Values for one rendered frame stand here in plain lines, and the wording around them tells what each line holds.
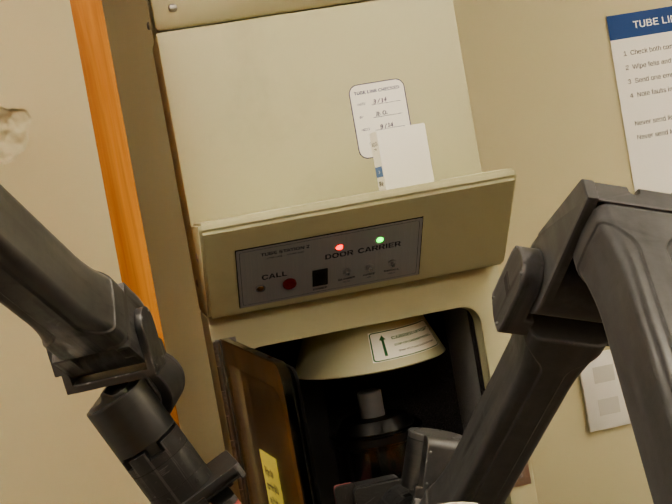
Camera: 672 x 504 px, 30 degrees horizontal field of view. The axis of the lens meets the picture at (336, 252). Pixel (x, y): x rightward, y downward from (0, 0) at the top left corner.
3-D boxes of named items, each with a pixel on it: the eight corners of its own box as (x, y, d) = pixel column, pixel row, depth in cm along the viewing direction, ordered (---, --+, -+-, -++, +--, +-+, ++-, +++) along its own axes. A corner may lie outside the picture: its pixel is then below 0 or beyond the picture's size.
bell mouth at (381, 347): (284, 368, 151) (276, 324, 151) (424, 340, 154) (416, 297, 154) (306, 387, 134) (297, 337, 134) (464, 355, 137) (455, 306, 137)
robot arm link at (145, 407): (71, 414, 104) (125, 380, 103) (93, 386, 111) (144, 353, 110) (119, 480, 105) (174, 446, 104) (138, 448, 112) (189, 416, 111)
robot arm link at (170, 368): (40, 335, 104) (138, 313, 103) (78, 297, 115) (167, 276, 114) (82, 466, 107) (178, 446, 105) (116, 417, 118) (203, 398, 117)
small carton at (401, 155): (378, 190, 131) (369, 133, 130) (425, 182, 131) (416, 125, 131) (385, 190, 126) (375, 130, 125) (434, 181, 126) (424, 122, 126)
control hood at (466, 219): (205, 318, 131) (188, 224, 130) (499, 262, 136) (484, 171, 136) (214, 327, 120) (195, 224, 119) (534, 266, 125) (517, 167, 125)
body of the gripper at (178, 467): (144, 535, 111) (95, 469, 110) (237, 465, 113) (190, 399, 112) (152, 554, 105) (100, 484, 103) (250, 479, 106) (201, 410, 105)
